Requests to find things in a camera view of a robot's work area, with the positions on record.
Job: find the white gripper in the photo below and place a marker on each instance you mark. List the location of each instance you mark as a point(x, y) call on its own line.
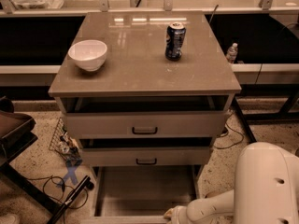
point(179, 215)

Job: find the grey drawer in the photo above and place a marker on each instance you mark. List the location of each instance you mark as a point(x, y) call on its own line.
point(141, 156)
point(140, 194)
point(144, 125)

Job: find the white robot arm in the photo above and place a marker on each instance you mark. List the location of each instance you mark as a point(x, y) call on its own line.
point(266, 191)

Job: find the grey drawer cabinet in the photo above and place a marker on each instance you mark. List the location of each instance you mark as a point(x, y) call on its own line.
point(137, 77)

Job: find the black table leg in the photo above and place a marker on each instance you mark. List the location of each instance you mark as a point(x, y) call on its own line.
point(244, 122)

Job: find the dark office chair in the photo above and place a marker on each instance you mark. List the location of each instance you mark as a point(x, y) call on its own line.
point(15, 136)

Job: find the clear plastic water bottle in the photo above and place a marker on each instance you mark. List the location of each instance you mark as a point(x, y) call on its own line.
point(232, 53)

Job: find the white ceramic bowl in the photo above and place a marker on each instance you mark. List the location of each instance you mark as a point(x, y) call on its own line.
point(88, 55)

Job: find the dark blue soda can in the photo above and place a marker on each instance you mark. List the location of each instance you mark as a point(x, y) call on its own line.
point(175, 34)

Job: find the wire mesh basket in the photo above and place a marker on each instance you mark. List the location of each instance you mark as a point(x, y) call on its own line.
point(63, 145)

